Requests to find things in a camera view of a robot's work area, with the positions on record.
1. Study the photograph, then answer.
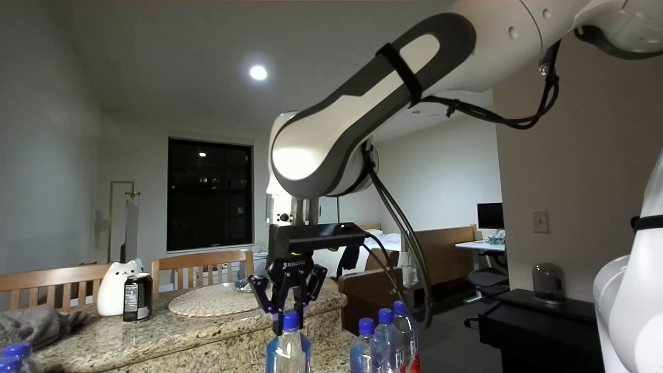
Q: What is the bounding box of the dark window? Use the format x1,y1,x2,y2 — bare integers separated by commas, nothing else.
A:
166,134,255,252

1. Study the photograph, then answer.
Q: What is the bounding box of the dark carton with label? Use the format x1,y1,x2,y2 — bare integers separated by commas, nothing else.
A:
121,272,154,323

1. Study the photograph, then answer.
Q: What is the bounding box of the Fiji water bottle blue cap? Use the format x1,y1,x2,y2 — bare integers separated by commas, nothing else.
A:
371,306,399,373
348,317,380,373
389,299,420,373
266,308,315,373

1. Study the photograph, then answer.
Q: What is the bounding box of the black forearm strap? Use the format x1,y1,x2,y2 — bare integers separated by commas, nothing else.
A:
373,42,424,107

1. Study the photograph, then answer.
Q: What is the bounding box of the round ceiling light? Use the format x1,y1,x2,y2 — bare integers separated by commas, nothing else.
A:
247,60,272,82

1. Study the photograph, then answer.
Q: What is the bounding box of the black base link strap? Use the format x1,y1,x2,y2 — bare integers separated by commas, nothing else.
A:
628,213,663,233

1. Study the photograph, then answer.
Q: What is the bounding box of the grey cloth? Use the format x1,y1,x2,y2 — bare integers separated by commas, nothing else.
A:
0,304,89,354

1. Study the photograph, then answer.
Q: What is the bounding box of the black desk monitor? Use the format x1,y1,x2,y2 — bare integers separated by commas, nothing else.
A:
474,201,505,233

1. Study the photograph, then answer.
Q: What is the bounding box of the wooden slat chair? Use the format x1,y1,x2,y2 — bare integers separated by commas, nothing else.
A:
149,247,258,299
0,264,112,312

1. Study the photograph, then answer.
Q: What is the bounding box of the dark office chair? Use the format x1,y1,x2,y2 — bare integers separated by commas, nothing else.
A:
466,267,511,301

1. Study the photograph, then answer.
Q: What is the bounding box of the white desk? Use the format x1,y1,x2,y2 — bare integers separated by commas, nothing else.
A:
453,236,510,255

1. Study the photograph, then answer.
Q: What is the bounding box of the glass jar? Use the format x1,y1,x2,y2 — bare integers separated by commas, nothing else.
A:
531,262,566,301

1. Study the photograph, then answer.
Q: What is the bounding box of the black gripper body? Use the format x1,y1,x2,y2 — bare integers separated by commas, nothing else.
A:
269,255,321,278

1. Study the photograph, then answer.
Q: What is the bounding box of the black camera cable bundle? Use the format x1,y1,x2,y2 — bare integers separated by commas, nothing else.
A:
359,140,438,329

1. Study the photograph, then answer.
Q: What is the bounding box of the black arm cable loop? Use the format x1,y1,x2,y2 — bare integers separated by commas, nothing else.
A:
420,39,563,133

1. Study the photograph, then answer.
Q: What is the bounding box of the white light switch plate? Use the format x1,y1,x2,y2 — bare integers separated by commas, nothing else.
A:
531,210,552,236

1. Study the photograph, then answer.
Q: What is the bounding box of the thin metal stand frame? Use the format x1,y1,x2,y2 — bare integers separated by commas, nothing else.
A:
106,180,144,266

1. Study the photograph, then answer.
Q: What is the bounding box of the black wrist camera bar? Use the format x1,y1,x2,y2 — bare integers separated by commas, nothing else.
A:
268,221,368,262

